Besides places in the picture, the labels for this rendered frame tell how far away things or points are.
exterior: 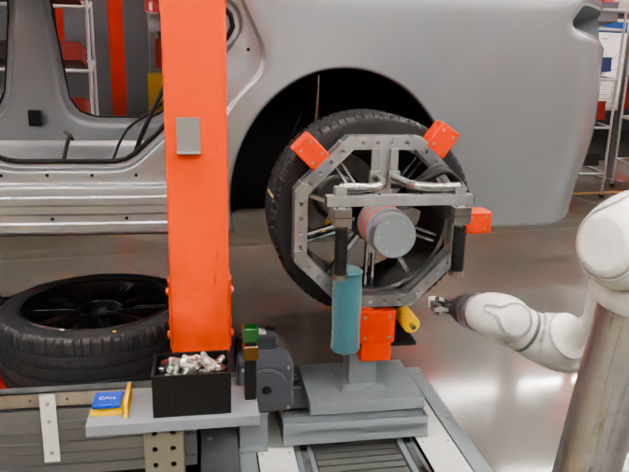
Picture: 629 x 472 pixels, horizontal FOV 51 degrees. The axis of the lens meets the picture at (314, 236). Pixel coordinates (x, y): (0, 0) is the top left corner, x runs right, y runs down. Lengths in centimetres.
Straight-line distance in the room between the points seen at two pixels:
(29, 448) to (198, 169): 98
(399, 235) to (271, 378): 62
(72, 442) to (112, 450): 12
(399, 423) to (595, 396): 132
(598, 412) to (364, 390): 136
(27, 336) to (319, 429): 97
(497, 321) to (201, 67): 94
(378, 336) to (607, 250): 129
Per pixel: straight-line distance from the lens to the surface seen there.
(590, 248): 97
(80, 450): 218
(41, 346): 219
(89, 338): 214
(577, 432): 115
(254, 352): 175
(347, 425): 230
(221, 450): 222
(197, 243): 180
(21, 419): 215
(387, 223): 188
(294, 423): 232
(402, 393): 237
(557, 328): 153
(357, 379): 238
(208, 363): 176
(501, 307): 146
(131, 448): 216
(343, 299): 194
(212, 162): 176
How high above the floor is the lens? 133
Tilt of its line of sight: 15 degrees down
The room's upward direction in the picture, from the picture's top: 1 degrees clockwise
